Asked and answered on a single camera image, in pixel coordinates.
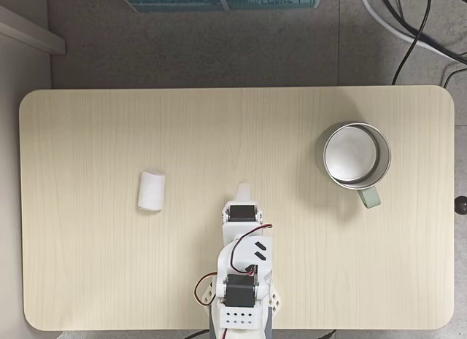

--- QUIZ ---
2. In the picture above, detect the thick white cable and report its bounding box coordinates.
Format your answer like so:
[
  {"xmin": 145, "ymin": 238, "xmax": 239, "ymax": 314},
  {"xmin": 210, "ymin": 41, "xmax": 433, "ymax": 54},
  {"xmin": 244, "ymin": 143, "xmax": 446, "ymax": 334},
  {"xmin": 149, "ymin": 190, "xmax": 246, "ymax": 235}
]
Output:
[{"xmin": 357, "ymin": 0, "xmax": 467, "ymax": 65}]

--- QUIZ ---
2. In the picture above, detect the white shelf board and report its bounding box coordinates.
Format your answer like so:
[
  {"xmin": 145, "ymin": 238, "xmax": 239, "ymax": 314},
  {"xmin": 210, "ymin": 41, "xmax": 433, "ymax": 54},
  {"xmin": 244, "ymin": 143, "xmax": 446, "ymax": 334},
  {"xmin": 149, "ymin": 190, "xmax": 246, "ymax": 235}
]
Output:
[{"xmin": 0, "ymin": 4, "xmax": 67, "ymax": 56}]

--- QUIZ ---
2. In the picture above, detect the white gauze dressing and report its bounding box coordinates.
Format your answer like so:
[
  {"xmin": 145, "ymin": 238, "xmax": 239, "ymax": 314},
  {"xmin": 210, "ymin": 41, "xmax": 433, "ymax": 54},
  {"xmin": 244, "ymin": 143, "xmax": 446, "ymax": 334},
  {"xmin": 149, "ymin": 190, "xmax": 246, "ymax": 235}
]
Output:
[{"xmin": 137, "ymin": 170, "xmax": 167, "ymax": 212}]

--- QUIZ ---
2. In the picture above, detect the grey-green steel mug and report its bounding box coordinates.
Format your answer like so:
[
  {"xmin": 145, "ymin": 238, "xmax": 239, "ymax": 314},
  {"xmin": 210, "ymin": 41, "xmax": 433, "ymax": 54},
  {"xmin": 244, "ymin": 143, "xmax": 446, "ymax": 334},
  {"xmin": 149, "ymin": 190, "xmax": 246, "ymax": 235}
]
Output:
[{"xmin": 316, "ymin": 120, "xmax": 393, "ymax": 210}]

